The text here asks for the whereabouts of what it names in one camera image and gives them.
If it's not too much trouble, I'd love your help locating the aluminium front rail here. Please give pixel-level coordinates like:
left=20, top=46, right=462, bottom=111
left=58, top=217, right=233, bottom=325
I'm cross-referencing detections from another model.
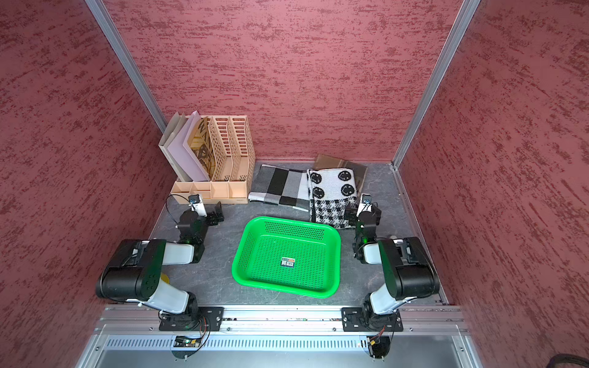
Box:
left=94, top=304, right=470, bottom=337

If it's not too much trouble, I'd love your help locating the left circuit board with wires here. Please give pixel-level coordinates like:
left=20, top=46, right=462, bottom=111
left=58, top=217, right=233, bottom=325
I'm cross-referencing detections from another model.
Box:
left=173, top=336, right=203, bottom=350

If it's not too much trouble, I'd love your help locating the beige wooden file organizer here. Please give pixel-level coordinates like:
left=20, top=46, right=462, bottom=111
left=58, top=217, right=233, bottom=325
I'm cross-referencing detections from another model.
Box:
left=170, top=115, right=256, bottom=205

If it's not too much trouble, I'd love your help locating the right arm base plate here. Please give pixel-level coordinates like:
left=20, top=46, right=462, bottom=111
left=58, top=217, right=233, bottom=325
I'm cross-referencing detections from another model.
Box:
left=341, top=308, right=403, bottom=333

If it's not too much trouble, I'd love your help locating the brown plaid scarf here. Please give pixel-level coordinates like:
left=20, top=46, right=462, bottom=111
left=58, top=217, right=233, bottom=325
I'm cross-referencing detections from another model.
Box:
left=312, top=154, right=368, bottom=192

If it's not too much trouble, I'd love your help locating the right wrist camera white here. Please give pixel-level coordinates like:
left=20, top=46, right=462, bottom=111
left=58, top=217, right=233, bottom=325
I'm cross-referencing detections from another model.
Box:
left=357, top=193, right=373, bottom=214

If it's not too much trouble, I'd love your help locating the label sticker in basket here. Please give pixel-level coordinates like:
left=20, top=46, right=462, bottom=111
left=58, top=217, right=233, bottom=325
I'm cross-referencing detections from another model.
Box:
left=281, top=258, right=295, bottom=268

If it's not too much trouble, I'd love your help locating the beige folder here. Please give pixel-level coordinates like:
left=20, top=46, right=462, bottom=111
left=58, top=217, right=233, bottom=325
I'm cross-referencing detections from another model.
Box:
left=158, top=112, right=192, bottom=182

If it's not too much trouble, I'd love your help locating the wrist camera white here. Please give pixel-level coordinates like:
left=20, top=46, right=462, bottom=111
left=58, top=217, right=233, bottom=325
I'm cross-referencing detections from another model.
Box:
left=357, top=193, right=373, bottom=214
left=188, top=194, right=207, bottom=217

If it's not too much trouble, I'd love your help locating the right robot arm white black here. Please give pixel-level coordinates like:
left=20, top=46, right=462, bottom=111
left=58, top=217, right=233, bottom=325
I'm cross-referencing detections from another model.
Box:
left=344, top=204, right=440, bottom=331

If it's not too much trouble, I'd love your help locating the white black smiley scarf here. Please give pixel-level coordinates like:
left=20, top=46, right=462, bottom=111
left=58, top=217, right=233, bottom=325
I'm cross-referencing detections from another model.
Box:
left=307, top=168, right=357, bottom=229

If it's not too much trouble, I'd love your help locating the grey black checked scarf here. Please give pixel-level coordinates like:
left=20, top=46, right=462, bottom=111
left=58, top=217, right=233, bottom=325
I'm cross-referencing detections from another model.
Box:
left=248, top=164, right=310, bottom=213

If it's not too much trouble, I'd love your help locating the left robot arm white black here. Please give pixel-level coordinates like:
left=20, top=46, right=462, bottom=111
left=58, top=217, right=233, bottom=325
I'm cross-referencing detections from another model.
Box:
left=95, top=202, right=225, bottom=331

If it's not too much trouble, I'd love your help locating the lilac folder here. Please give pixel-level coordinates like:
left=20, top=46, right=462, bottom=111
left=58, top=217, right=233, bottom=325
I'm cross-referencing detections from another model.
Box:
left=159, top=111, right=211, bottom=182

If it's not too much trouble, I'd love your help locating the green plastic basket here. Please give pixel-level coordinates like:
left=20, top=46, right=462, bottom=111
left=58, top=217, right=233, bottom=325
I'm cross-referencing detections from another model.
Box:
left=232, top=216, right=341, bottom=299

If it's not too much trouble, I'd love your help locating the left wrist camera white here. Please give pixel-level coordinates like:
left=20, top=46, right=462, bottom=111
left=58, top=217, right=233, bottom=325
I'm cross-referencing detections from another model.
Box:
left=188, top=194, right=207, bottom=217

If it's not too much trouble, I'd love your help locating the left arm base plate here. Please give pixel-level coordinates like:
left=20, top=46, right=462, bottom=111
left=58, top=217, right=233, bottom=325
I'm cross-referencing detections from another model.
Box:
left=159, top=307, right=225, bottom=334

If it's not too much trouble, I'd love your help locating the yellow patterned book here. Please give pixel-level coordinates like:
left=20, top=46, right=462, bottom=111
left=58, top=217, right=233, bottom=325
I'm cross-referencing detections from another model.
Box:
left=187, top=117, right=216, bottom=179

